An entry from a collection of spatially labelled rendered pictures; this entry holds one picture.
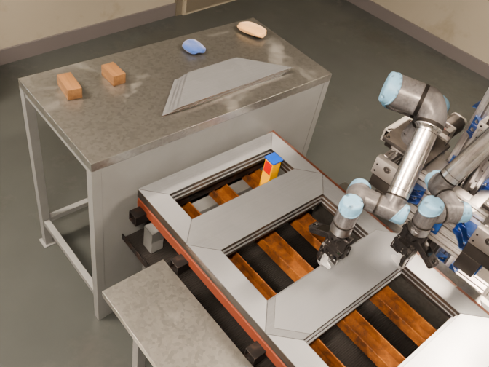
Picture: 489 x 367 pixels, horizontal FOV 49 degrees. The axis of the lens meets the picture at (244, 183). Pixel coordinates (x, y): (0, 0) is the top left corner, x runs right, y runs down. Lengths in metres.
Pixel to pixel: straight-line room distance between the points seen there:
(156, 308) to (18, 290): 1.15
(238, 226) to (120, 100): 0.71
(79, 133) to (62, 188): 1.30
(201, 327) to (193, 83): 1.06
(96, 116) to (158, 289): 0.73
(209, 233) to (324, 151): 2.02
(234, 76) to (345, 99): 2.17
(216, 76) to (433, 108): 1.00
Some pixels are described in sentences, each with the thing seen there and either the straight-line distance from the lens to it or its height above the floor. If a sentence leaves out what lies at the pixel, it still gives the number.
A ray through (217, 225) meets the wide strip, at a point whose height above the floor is 0.86.
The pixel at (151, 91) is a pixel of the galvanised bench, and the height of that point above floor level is 1.05.
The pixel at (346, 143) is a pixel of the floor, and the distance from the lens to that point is 4.07.
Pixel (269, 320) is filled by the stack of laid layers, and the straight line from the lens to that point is 1.87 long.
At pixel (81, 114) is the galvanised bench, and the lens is 2.23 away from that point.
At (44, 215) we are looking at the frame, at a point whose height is 0.24.
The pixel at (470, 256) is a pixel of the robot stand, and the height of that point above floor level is 0.82.
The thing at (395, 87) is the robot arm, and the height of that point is 1.47.
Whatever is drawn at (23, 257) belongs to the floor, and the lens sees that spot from 3.09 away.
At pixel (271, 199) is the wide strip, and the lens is 2.23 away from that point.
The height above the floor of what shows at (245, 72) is 1.07.
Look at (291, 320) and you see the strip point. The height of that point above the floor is 0.86.
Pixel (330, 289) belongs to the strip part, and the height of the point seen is 0.86.
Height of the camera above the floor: 2.42
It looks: 43 degrees down
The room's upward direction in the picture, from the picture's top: 13 degrees clockwise
